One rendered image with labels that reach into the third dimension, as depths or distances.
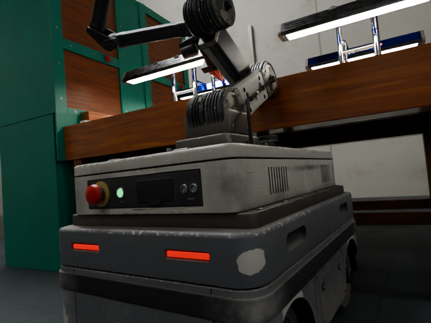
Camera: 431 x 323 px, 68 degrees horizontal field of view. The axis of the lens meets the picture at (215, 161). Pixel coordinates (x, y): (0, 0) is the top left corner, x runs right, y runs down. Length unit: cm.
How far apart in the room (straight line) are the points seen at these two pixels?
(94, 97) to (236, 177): 169
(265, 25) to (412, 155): 203
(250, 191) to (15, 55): 194
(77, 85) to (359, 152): 249
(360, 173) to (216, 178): 287
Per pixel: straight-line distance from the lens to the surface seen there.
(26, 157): 210
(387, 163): 328
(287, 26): 160
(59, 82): 196
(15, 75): 226
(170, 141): 139
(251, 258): 47
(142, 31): 141
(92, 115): 196
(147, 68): 194
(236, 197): 49
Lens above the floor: 42
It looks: 3 degrees up
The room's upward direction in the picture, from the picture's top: 5 degrees counter-clockwise
